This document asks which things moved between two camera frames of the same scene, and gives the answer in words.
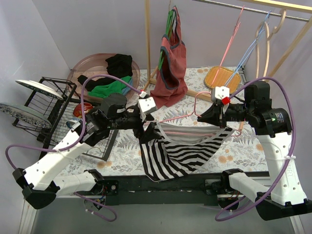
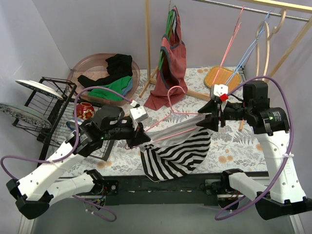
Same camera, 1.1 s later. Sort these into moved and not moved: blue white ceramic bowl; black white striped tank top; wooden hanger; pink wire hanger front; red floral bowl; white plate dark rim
Moved: pink wire hanger front; black white striped tank top
Not moved: white plate dark rim; red floral bowl; blue white ceramic bowl; wooden hanger
